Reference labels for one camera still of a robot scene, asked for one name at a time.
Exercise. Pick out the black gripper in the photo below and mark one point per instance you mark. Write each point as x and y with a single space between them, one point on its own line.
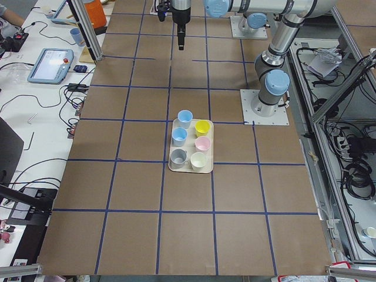
181 17

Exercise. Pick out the white ikea cup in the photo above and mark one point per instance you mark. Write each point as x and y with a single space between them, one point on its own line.
198 161

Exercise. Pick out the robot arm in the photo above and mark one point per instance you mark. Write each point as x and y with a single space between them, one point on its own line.
254 26
274 81

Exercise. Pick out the far light blue cup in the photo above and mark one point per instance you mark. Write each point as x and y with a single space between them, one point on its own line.
185 118

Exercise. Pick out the light blue cup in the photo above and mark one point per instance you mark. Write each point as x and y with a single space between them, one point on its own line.
179 136
185 118

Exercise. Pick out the yellow cup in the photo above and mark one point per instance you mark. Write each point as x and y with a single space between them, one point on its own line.
202 127

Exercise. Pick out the near light blue cup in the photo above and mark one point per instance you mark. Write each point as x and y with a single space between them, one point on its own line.
179 136

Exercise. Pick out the blue cup on desk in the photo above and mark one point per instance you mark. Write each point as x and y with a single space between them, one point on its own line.
77 36

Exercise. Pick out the pink cup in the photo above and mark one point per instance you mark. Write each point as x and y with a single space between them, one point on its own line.
203 144

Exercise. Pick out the grey cup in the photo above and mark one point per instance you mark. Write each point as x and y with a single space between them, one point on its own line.
178 159

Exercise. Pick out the orange cylindrical container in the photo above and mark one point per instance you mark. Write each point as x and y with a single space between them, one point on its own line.
96 13

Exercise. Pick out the wooden mug tree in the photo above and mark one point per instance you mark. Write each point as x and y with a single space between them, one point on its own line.
86 53

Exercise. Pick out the beige plastic tray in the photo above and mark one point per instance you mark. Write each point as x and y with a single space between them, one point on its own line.
189 147

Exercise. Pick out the far teach pendant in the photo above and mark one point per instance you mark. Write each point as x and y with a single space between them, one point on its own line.
63 14

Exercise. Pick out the teach pendant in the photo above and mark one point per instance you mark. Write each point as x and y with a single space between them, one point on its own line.
52 66
63 14

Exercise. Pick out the near teach pendant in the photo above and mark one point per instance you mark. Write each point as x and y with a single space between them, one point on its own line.
52 66

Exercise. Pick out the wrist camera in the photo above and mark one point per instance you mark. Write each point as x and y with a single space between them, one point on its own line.
162 8

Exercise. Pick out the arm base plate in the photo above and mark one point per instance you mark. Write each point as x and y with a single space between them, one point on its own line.
257 113
236 27

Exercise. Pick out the aluminium frame post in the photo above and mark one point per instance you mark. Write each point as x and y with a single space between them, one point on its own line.
86 29

